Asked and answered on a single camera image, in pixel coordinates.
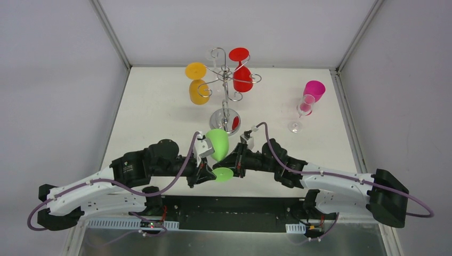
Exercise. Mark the chrome wine glass rack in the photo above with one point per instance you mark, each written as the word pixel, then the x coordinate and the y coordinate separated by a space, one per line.
pixel 226 118

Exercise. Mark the green plastic wine glass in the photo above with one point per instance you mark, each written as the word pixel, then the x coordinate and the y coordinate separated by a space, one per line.
pixel 220 141

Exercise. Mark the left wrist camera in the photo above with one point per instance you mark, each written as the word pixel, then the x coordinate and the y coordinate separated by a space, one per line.
pixel 202 148

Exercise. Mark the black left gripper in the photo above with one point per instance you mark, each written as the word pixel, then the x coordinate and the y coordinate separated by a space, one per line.
pixel 199 170

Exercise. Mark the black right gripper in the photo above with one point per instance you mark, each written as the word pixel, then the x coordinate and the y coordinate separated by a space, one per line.
pixel 239 163

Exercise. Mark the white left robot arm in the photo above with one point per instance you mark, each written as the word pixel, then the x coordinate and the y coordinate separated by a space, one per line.
pixel 131 183

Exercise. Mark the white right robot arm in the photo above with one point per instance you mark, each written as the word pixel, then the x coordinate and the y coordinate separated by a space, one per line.
pixel 378 195

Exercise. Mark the clear wine glass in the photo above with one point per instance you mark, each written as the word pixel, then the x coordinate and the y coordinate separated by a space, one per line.
pixel 212 56
pixel 302 113

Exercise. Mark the magenta plastic wine glass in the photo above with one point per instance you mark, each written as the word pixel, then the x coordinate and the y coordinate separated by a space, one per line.
pixel 312 93

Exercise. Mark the orange plastic wine glass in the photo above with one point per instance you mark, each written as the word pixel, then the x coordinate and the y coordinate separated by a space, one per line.
pixel 198 89

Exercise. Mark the red plastic wine glass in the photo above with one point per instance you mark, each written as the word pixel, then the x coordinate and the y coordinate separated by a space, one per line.
pixel 242 81

